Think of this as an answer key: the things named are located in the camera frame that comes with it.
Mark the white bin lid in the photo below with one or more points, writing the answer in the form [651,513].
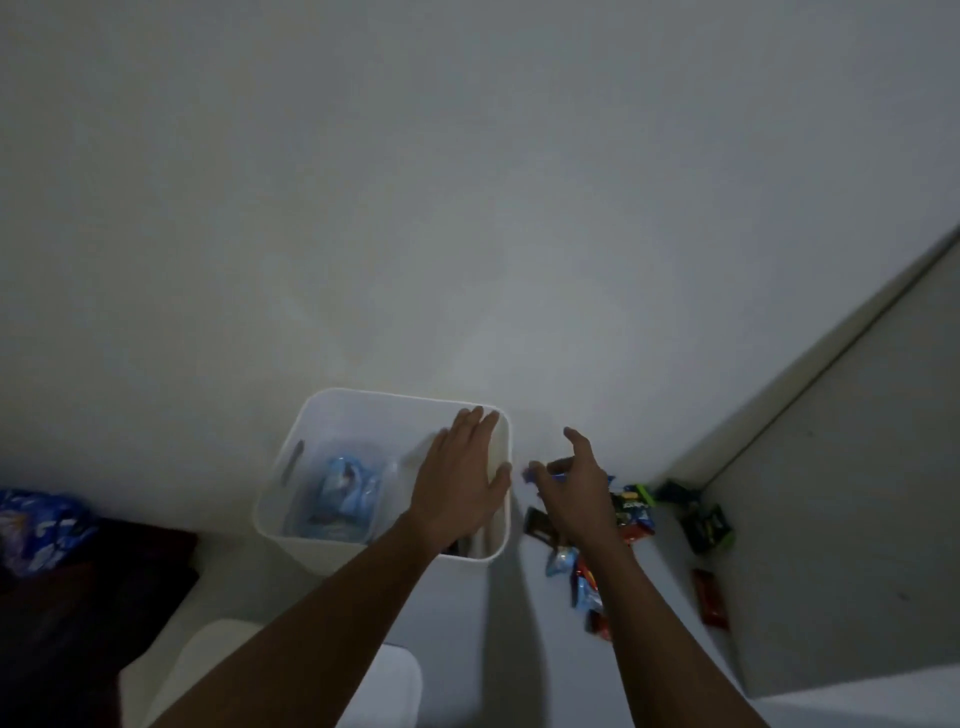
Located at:
[390,690]

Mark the blue plastic bag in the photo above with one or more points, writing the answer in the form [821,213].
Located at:
[45,525]

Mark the person's left forearm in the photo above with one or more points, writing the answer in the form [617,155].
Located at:
[300,645]

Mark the pile of candies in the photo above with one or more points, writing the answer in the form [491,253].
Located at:
[637,517]

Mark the white shelf unit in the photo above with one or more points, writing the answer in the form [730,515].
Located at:
[847,487]

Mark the person's right forearm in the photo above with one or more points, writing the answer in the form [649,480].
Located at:
[675,645]

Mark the dark red bed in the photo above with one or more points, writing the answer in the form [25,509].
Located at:
[82,622]

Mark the person's left hand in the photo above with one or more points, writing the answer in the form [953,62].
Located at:
[457,487]

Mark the white plastic storage bin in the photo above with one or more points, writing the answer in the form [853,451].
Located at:
[375,416]

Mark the person's right hand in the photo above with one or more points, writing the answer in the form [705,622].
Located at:
[585,502]

